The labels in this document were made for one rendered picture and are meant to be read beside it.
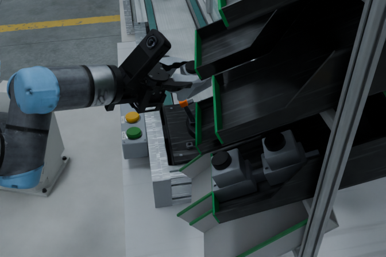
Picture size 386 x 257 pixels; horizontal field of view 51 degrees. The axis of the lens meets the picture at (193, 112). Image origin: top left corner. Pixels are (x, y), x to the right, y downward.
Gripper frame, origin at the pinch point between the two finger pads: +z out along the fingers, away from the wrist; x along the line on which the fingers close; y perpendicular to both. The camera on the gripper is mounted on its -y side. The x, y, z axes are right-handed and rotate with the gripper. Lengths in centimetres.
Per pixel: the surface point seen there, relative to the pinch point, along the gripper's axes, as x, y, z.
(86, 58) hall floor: -201, 146, 93
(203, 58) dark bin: 10.3, -10.7, -10.6
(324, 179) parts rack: 38.2, -12.5, -11.8
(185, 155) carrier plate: 2.1, 26.2, 7.4
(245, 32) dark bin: 11.2, -16.3, -4.7
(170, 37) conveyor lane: -62, 33, 46
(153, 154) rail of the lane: -3.4, 30.2, 2.3
